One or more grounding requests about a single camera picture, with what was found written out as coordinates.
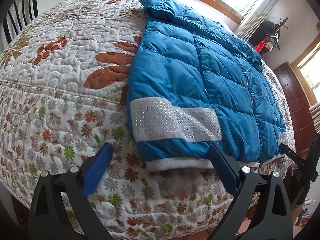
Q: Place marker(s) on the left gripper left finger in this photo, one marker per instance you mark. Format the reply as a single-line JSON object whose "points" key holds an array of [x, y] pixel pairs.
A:
{"points": [[60, 208]]}

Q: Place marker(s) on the blue quilted puffer jacket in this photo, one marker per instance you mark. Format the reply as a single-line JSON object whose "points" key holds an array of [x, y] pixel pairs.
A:
{"points": [[192, 83]]}

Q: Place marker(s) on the coat rack with clothes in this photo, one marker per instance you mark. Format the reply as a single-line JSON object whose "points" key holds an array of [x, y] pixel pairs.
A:
{"points": [[267, 35]]}

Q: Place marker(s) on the dark wooden headboard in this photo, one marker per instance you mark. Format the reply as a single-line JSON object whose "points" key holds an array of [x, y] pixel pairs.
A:
{"points": [[302, 122]]}

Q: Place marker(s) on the floral quilted bedspread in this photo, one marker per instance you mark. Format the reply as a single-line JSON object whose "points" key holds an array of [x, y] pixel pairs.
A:
{"points": [[60, 102]]}

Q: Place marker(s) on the white pleated curtain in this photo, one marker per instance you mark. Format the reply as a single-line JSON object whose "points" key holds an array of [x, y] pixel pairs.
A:
{"points": [[254, 18]]}

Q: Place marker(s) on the black metal chair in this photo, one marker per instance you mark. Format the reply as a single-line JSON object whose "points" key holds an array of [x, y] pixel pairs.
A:
{"points": [[17, 17]]}

